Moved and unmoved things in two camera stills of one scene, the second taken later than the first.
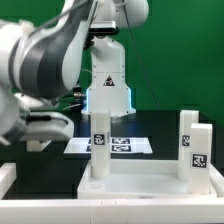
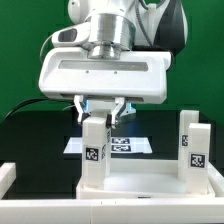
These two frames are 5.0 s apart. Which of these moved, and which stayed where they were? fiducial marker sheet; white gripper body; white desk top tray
Moved: white gripper body
Stayed: fiducial marker sheet; white desk top tray
